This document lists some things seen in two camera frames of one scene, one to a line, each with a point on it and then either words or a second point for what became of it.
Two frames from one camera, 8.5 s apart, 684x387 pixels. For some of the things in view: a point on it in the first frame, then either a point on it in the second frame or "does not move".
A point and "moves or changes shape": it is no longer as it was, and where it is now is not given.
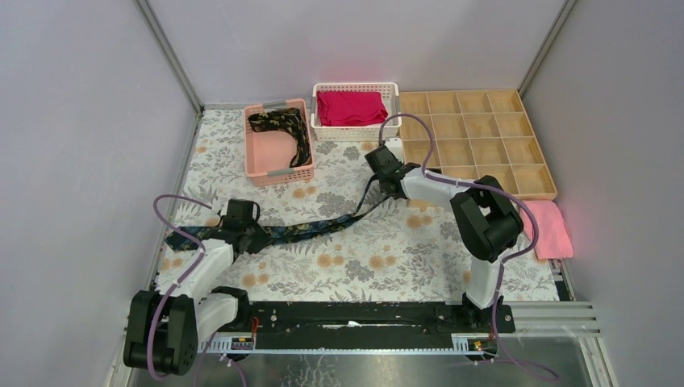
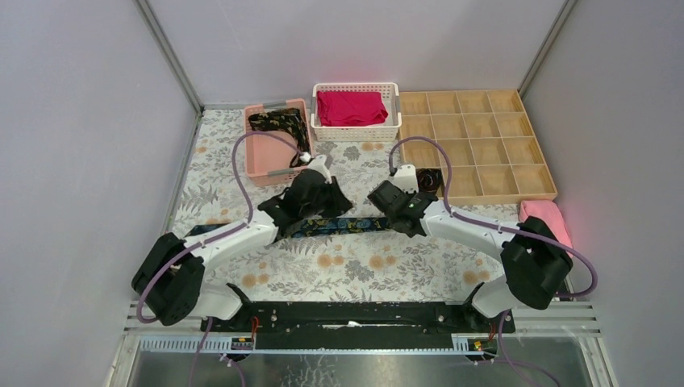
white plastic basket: x=360 y=132 does not move
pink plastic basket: x=268 y=154 does not move
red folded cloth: x=351 y=108 does not move
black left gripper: x=252 y=235 → x=331 y=195
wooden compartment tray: x=477 y=133 does not move
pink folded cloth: x=554 y=239 does not move
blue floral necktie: x=179 y=238 moves or changes shape
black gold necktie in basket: x=291 y=121 does not move
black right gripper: x=402 y=164 → x=412 y=195
